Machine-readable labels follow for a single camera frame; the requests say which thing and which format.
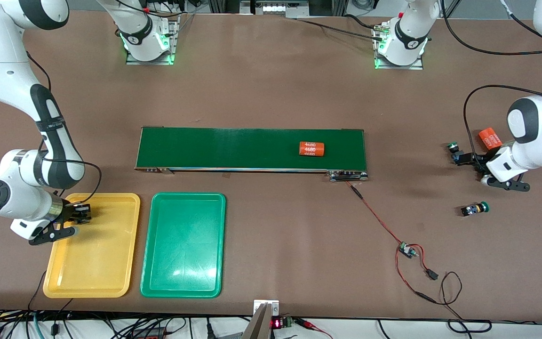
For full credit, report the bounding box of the green push button switch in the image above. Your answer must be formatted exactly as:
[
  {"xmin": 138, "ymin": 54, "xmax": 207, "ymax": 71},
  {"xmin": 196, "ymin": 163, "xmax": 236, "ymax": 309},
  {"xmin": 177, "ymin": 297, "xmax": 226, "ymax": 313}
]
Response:
[
  {"xmin": 461, "ymin": 201, "xmax": 490, "ymax": 217},
  {"xmin": 447, "ymin": 142, "xmax": 464, "ymax": 164}
]

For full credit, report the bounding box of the yellow plastic tray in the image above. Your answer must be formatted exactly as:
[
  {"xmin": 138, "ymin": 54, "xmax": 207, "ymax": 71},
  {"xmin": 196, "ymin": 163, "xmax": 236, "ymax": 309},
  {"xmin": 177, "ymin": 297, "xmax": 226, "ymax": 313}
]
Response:
[{"xmin": 43, "ymin": 193, "xmax": 141, "ymax": 299}]

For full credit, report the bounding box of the green plastic tray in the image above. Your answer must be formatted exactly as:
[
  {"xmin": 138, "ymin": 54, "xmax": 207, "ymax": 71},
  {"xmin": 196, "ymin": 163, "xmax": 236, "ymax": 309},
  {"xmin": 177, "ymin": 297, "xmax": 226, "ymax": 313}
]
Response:
[{"xmin": 140, "ymin": 192, "xmax": 227, "ymax": 299}]

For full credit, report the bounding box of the red black power lead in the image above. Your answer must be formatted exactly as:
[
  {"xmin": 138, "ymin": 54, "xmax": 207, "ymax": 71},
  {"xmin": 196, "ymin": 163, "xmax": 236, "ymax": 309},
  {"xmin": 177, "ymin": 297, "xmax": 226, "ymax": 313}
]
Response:
[{"xmin": 395, "ymin": 244, "xmax": 463, "ymax": 307}]

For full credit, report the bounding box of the green conveyor belt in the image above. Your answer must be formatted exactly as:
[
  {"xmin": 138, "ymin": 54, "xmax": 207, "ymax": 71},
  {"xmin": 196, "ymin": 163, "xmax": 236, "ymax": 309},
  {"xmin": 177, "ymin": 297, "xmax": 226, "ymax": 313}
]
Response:
[{"xmin": 135, "ymin": 126, "xmax": 369, "ymax": 182}]

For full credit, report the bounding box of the grey metal pole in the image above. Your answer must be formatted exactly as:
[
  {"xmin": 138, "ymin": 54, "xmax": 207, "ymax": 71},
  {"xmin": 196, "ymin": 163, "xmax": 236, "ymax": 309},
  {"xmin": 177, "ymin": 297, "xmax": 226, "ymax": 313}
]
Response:
[{"xmin": 240, "ymin": 304, "xmax": 272, "ymax": 339}]

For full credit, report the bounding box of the red clip lead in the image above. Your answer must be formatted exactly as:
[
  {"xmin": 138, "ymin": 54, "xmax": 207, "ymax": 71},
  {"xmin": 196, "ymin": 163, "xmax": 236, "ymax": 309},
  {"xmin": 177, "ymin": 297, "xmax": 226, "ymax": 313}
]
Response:
[{"xmin": 295, "ymin": 318, "xmax": 334, "ymax": 339}]

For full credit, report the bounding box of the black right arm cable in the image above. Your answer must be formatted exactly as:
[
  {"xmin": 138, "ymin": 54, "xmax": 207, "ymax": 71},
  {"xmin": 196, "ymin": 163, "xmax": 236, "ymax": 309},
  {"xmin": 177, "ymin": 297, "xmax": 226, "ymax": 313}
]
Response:
[{"xmin": 25, "ymin": 51, "xmax": 103, "ymax": 204}]

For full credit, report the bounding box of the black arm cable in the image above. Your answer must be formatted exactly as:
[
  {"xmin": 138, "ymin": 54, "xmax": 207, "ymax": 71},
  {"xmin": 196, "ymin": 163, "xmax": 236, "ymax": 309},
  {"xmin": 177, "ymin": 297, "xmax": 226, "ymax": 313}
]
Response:
[
  {"xmin": 440, "ymin": 0, "xmax": 542, "ymax": 164},
  {"xmin": 25, "ymin": 51, "xmax": 103, "ymax": 204}
]

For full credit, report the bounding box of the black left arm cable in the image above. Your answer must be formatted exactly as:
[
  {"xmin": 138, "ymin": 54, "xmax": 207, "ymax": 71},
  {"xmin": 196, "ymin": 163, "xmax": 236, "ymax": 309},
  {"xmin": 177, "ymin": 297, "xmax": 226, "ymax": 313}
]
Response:
[{"xmin": 440, "ymin": 0, "xmax": 542, "ymax": 164}]

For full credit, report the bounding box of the thin black cable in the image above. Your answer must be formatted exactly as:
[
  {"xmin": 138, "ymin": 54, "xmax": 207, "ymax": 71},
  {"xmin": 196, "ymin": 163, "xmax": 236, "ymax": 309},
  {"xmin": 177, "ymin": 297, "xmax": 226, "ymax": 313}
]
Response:
[{"xmin": 28, "ymin": 271, "xmax": 48, "ymax": 312}]

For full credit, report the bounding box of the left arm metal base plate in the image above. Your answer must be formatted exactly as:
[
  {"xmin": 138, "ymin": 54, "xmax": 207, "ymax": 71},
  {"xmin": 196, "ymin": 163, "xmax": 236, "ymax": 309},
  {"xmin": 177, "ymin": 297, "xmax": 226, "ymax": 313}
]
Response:
[{"xmin": 374, "ymin": 24, "xmax": 425, "ymax": 70}]

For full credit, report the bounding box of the red black motor wire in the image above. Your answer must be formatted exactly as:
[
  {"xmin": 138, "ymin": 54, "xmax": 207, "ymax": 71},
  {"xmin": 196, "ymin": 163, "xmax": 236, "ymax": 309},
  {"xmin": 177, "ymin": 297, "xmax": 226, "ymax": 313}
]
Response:
[{"xmin": 345, "ymin": 180, "xmax": 408, "ymax": 248}]

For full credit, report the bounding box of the black looped cable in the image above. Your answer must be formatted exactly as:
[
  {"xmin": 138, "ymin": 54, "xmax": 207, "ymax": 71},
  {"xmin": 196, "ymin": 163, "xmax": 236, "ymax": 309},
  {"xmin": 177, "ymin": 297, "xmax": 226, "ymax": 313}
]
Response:
[{"xmin": 447, "ymin": 306, "xmax": 493, "ymax": 334}]

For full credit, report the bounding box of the black base supply cable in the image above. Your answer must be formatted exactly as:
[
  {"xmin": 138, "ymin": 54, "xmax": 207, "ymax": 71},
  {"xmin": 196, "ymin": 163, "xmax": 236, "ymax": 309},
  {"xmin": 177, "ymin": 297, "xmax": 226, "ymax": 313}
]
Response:
[{"xmin": 295, "ymin": 14, "xmax": 384, "ymax": 40}]

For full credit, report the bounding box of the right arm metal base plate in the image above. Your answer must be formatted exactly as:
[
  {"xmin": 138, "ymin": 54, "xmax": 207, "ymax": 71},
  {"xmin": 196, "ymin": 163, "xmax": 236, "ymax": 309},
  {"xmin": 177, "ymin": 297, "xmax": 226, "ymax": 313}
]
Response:
[{"xmin": 125, "ymin": 13, "xmax": 181, "ymax": 65}]

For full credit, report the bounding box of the small metal table bracket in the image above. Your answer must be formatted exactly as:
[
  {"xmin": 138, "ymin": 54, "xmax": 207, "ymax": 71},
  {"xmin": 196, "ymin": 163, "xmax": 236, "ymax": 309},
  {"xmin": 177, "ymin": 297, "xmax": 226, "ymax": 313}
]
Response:
[{"xmin": 253, "ymin": 299, "xmax": 280, "ymax": 317}]

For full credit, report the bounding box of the aluminium frame rack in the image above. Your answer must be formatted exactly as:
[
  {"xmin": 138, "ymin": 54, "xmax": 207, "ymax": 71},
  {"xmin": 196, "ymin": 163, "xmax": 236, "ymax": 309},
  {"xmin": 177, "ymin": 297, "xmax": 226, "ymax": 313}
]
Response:
[{"xmin": 207, "ymin": 0, "xmax": 347, "ymax": 19}]

